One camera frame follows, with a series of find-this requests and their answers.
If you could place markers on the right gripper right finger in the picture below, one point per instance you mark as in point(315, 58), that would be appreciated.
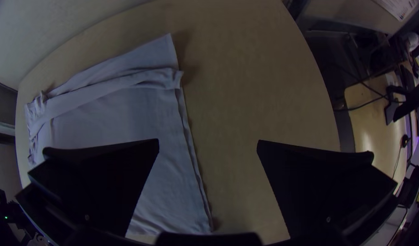
point(318, 191)

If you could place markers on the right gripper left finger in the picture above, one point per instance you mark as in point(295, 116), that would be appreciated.
point(103, 184)

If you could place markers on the white t-shirt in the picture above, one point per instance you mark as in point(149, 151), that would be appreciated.
point(120, 112)

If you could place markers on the white printed poster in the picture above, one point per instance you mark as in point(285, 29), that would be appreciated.
point(400, 7)

